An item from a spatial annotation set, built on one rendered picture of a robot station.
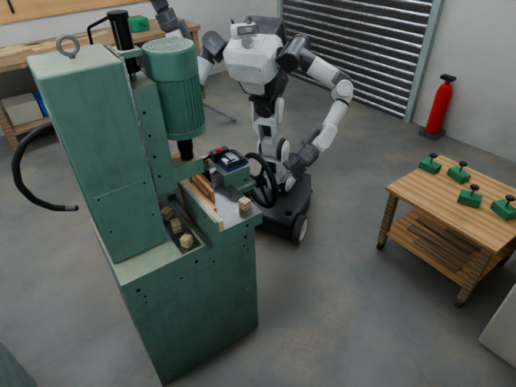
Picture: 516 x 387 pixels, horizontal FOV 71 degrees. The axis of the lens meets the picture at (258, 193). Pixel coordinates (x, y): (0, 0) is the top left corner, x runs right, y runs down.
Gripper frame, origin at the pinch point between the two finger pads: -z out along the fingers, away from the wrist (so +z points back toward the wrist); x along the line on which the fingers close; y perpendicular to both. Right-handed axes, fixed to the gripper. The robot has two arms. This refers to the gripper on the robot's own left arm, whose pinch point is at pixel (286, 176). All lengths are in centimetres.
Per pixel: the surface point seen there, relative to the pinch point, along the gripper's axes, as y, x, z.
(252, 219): 20.6, 13.0, -25.0
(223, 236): 21.7, 18.0, -37.1
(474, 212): 33, -83, 62
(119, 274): 13, 34, -74
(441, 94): -94, -134, 180
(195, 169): 0.4, 35.8, -26.6
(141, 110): 11, 70, -25
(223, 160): -4.7, 26.8, -15.9
